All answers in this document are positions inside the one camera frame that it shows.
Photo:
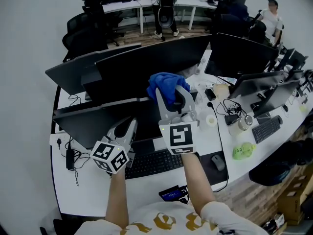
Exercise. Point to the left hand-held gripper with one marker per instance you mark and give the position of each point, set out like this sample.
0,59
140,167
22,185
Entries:
110,157

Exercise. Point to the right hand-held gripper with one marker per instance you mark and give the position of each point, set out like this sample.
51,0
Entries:
181,137

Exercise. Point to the blue cloth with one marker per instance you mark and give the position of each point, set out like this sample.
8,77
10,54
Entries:
163,84

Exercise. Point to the person's left forearm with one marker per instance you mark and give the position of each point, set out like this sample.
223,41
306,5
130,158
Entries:
117,199

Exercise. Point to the person's right forearm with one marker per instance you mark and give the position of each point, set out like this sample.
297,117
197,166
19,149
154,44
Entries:
198,180

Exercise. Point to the black curved monitor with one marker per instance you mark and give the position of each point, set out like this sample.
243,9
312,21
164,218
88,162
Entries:
146,67

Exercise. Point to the small black charger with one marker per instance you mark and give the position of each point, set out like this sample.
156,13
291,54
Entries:
210,94

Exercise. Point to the white tape roll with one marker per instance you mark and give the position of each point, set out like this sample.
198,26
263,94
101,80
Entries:
211,120

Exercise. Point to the beige plastic pouch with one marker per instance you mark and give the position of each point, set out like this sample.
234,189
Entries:
221,91

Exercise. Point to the thin black rod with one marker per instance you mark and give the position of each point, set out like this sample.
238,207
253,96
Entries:
225,80

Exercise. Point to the black desktop box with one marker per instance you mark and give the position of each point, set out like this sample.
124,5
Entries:
91,84

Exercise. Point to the black power brick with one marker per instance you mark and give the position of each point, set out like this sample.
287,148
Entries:
70,159
231,119

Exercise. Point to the white thermos flask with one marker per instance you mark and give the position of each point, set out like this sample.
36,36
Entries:
238,126

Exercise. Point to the white power strip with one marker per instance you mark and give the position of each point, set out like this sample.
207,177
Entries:
55,139

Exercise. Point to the grey computer mouse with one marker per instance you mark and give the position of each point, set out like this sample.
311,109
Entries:
218,162

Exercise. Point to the black device with blue screen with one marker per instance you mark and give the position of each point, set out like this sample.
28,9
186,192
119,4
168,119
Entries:
171,193

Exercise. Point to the black mouse pad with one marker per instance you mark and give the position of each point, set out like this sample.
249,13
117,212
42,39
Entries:
212,177

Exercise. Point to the small black keyboard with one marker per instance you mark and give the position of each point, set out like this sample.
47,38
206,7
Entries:
266,130

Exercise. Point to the black office chair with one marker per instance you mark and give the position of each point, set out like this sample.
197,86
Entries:
256,30
230,21
61,227
97,11
83,38

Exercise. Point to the person's white printed shirt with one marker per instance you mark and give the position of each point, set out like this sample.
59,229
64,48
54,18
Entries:
171,219

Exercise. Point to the white office desk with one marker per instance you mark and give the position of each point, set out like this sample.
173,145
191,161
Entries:
127,6

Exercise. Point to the black computer mouse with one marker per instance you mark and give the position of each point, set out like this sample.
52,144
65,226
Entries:
285,108

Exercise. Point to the black and blue backpack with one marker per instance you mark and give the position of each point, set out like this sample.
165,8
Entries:
274,170

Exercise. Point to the cardboard box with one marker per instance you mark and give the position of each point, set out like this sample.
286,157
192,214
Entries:
292,204
300,180

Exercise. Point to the black bag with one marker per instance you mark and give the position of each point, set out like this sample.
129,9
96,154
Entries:
307,208

